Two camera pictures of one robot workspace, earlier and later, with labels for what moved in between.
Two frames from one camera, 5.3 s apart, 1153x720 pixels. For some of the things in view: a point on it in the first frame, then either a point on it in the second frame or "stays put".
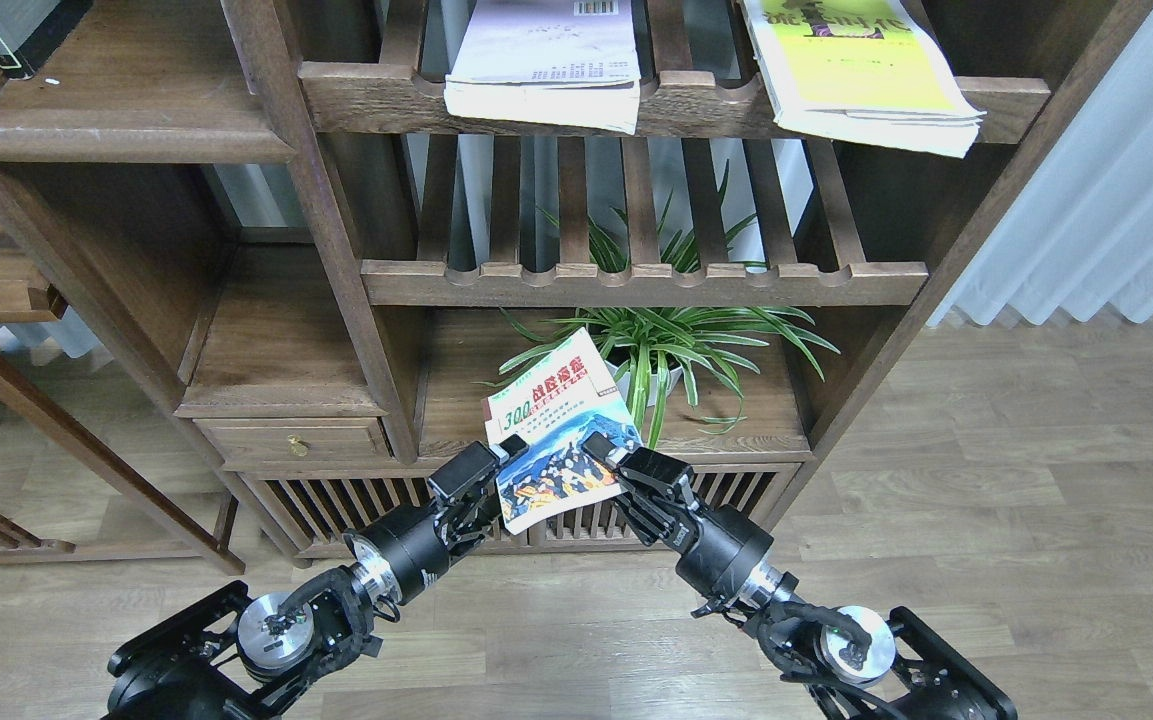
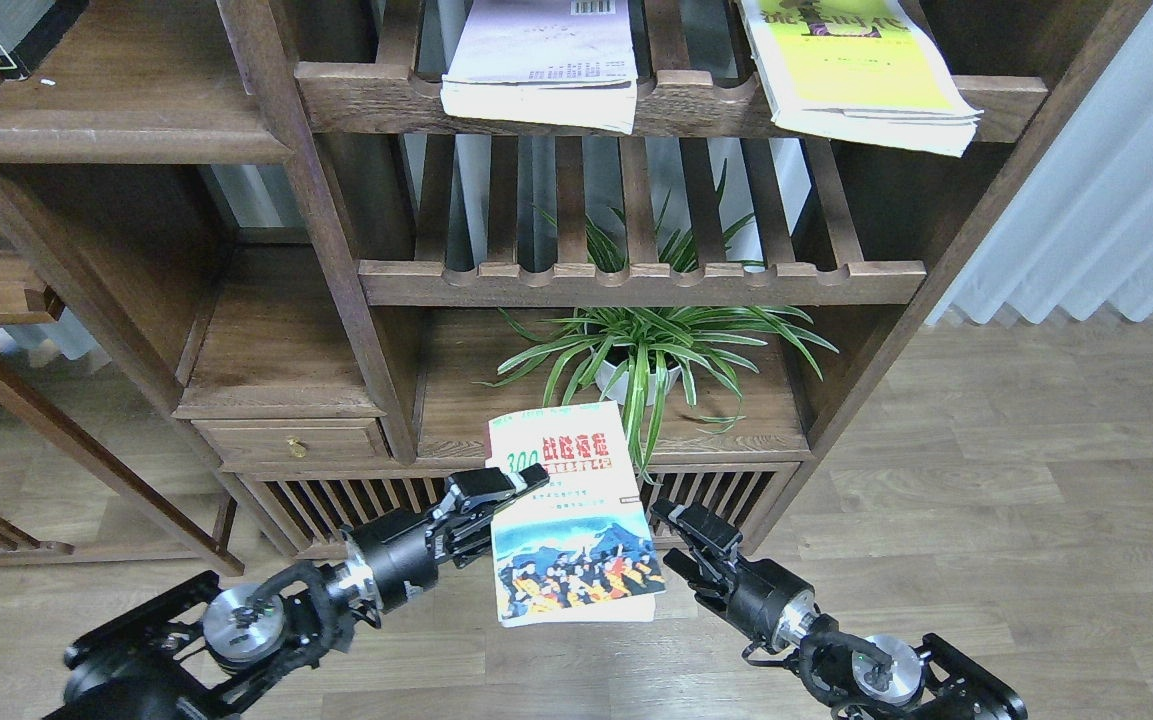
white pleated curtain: (1122, 211) stays put
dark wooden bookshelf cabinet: (334, 228) stays put
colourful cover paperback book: (568, 396) to (579, 549)
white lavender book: (560, 62) stays put
